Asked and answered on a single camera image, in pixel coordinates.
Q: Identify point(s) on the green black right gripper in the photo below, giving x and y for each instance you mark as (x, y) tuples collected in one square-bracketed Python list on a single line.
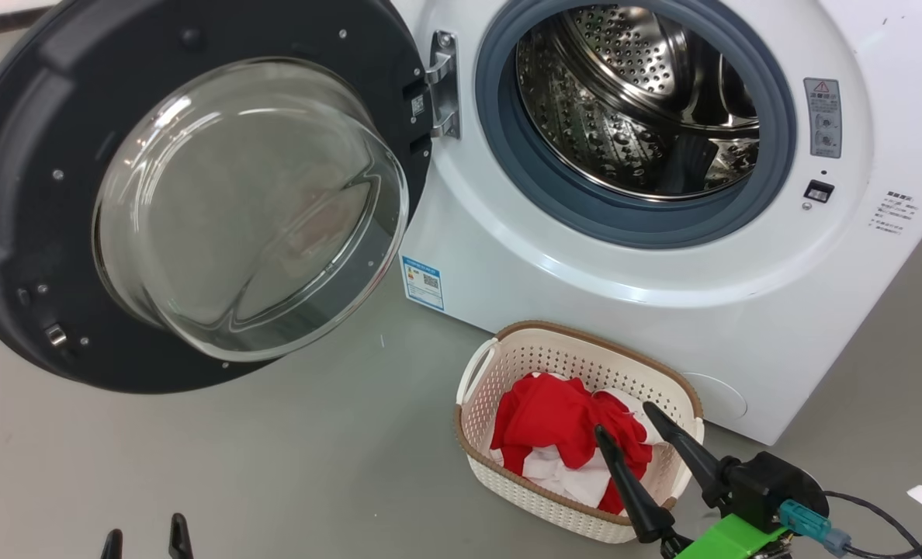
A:
[(771, 489)]

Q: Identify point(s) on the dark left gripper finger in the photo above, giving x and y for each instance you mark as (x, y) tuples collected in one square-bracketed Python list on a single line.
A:
[(112, 545), (181, 539)]

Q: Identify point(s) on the red and white garment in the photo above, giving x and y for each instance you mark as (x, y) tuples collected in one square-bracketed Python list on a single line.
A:
[(546, 419)]

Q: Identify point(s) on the dark round glass washer door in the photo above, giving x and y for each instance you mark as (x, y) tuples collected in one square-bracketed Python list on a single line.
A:
[(26, 194)]

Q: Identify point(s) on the cream perforated laundry basket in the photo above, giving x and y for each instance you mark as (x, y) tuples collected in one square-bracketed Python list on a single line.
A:
[(554, 357)]

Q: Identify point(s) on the white washing machine body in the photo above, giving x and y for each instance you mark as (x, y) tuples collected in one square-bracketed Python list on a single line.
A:
[(663, 295)]

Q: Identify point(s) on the black door lock socket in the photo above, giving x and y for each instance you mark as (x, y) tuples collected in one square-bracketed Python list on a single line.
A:
[(819, 191)]

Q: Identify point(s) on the perforated steel washer drum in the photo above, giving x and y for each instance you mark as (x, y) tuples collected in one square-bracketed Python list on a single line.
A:
[(624, 93)]

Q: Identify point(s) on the chrome door hinge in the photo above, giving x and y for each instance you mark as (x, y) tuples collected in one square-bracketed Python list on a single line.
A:
[(445, 85)]

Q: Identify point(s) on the round white filter cover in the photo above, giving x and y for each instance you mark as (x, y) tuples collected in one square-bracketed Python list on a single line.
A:
[(721, 396)]

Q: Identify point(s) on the blue energy label sticker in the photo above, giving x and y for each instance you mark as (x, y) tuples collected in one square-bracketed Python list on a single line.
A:
[(422, 283)]

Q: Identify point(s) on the grey warning sticker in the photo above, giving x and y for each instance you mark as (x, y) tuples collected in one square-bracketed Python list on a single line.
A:
[(823, 116)]

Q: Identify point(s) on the white QR code sticker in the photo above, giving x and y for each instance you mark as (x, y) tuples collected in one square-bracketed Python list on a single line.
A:
[(417, 105)]

